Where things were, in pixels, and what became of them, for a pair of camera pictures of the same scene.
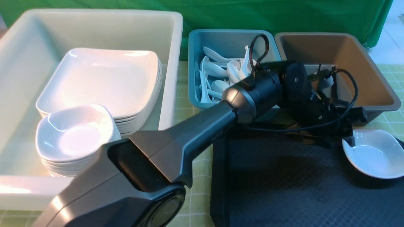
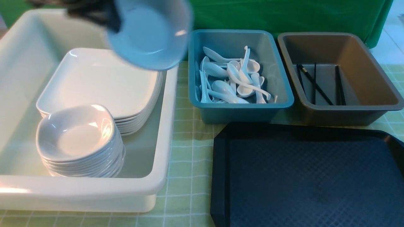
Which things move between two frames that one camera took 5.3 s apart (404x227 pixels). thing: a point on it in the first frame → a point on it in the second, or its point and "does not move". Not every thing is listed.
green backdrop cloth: (367, 17) does not move
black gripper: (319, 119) → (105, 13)
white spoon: (244, 71) does not move
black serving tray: (266, 178) does not move
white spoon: (212, 53) does not move
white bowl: (377, 153) → (154, 35)
